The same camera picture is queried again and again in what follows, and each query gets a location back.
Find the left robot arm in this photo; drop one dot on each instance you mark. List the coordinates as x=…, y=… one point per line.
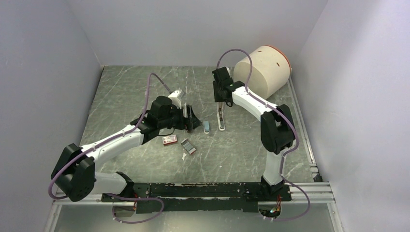
x=76, y=171

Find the blue mini stapler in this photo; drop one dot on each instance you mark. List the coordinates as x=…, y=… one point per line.
x=206, y=127

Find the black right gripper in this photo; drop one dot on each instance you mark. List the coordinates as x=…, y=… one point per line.
x=217, y=98

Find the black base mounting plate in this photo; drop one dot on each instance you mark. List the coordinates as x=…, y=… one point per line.
x=196, y=205

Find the aluminium frame rail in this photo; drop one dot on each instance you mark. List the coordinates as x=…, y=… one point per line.
x=306, y=192

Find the staple box tray with staples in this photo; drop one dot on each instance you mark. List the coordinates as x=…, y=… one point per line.
x=188, y=147

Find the red staple box sleeve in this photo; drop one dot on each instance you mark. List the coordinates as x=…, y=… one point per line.
x=169, y=140

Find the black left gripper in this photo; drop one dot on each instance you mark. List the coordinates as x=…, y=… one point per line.
x=190, y=123

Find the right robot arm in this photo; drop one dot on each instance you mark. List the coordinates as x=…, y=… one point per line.
x=276, y=123

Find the cream cylindrical container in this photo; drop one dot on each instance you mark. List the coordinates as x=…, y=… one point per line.
x=271, y=70

